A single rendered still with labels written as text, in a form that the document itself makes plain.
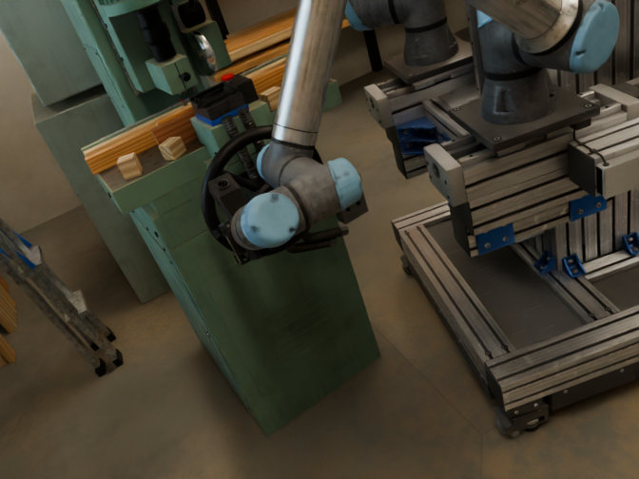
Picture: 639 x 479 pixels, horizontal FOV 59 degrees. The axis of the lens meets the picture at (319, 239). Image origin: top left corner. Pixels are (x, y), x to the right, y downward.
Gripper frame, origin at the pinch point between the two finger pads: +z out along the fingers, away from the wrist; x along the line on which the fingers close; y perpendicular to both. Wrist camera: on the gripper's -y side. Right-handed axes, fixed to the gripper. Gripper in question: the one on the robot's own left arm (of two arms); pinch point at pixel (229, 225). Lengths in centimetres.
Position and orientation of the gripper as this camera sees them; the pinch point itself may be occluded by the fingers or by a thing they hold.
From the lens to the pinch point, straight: 113.5
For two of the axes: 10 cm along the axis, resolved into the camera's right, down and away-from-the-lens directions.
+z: -3.0, 0.6, 9.5
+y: 4.5, 8.9, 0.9
